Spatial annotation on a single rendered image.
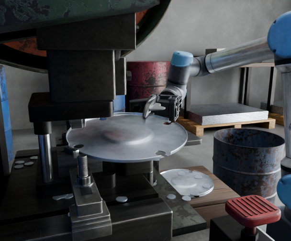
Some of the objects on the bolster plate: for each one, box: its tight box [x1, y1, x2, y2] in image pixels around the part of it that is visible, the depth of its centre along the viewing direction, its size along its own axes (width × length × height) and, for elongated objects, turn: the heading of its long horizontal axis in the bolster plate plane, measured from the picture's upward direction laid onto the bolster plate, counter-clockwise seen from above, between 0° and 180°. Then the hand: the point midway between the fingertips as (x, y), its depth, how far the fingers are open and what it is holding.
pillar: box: [38, 134, 54, 183], centre depth 54 cm, size 2×2×14 cm
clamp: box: [69, 154, 112, 241], centre depth 50 cm, size 6×17×10 cm, turn 19°
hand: (143, 117), depth 79 cm, fingers closed
